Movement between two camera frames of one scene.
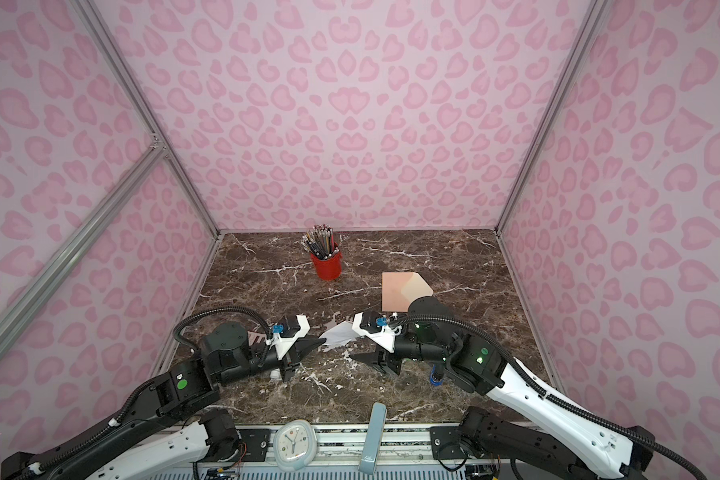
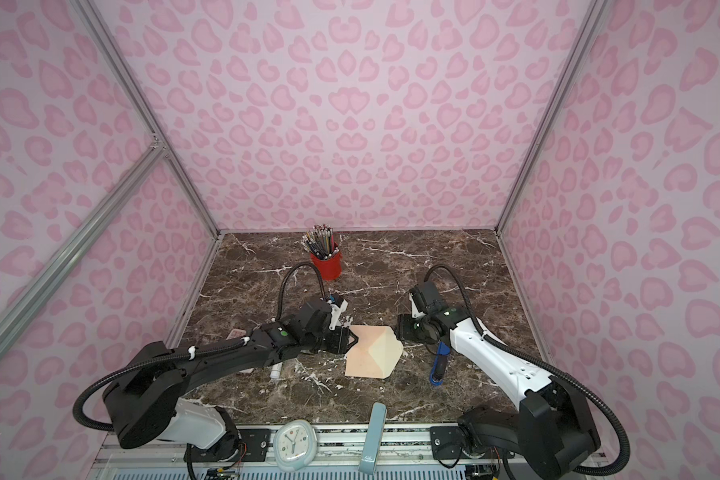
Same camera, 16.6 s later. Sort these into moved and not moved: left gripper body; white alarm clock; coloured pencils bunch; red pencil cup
Moved: left gripper body
Not moved: red pencil cup; coloured pencils bunch; white alarm clock
